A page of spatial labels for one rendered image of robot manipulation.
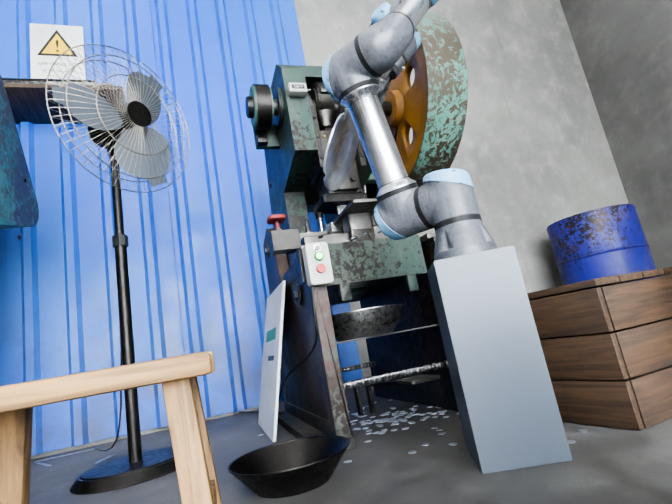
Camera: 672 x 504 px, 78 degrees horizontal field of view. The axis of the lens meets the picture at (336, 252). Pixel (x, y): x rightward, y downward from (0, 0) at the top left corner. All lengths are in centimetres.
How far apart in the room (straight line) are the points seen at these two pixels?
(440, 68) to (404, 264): 76
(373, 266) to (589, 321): 68
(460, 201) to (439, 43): 93
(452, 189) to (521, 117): 333
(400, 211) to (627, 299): 60
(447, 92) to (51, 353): 240
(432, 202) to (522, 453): 58
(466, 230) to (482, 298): 16
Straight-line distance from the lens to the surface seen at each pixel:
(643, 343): 128
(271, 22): 375
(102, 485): 161
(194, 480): 62
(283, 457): 127
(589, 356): 123
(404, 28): 120
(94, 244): 288
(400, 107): 204
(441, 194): 105
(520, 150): 416
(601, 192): 462
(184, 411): 62
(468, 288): 97
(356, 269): 147
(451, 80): 180
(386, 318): 158
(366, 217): 160
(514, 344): 99
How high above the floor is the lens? 31
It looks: 12 degrees up
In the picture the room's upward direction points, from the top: 10 degrees counter-clockwise
